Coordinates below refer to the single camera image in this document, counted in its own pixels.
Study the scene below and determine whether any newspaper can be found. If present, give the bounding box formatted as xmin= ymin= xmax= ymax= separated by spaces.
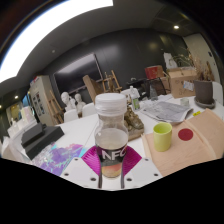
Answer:
xmin=141 ymin=100 xmax=194 ymax=124

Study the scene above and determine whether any small clear bottle green label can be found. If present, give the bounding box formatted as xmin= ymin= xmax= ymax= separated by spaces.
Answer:
xmin=129 ymin=85 xmax=141 ymax=111

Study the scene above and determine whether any glass jug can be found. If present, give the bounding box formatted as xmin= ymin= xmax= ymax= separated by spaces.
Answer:
xmin=149 ymin=84 xmax=159 ymax=102

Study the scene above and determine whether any colourful purple painting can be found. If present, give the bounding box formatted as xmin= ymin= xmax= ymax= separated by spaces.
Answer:
xmin=31 ymin=143 xmax=86 ymax=177

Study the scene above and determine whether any cardboard box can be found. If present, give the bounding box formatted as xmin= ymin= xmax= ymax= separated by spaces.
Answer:
xmin=167 ymin=67 xmax=198 ymax=99

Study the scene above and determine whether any black box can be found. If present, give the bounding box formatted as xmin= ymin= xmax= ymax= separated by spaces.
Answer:
xmin=20 ymin=122 xmax=65 ymax=160

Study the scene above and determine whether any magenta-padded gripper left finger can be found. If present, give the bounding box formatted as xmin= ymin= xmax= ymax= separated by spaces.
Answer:
xmin=60 ymin=145 xmax=103 ymax=190

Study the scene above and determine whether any lime green cup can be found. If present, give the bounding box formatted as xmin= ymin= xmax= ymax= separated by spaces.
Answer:
xmin=152 ymin=121 xmax=173 ymax=153

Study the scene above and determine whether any wooden easel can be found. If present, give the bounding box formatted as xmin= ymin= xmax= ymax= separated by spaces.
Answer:
xmin=103 ymin=69 xmax=123 ymax=94
xmin=46 ymin=89 xmax=65 ymax=125

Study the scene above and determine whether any small white cup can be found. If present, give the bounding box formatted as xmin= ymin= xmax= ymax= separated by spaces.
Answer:
xmin=180 ymin=97 xmax=190 ymax=108

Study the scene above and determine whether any black wall screen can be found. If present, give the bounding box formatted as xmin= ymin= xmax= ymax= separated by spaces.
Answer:
xmin=53 ymin=53 xmax=104 ymax=95

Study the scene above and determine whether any white plaster bust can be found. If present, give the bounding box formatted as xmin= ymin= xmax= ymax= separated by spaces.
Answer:
xmin=60 ymin=91 xmax=76 ymax=113
xmin=74 ymin=93 xmax=87 ymax=114

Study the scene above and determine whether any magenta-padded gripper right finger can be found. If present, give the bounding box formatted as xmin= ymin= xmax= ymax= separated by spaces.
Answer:
xmin=120 ymin=145 xmax=164 ymax=190

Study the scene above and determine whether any clear juice bottle white cap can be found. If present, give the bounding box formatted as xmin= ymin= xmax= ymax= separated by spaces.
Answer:
xmin=94 ymin=92 xmax=130 ymax=180

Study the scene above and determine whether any dried plant in grey pot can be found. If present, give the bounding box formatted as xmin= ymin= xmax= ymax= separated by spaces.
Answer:
xmin=181 ymin=49 xmax=218 ymax=110

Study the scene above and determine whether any flat round red coaster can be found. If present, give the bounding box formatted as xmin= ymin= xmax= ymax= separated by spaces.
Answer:
xmin=177 ymin=128 xmax=194 ymax=142

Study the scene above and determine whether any beige canvas mat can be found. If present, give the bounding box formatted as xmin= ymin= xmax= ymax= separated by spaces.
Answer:
xmin=141 ymin=108 xmax=224 ymax=178

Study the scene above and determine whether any red box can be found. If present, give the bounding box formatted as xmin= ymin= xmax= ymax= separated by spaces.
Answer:
xmin=144 ymin=65 xmax=165 ymax=80

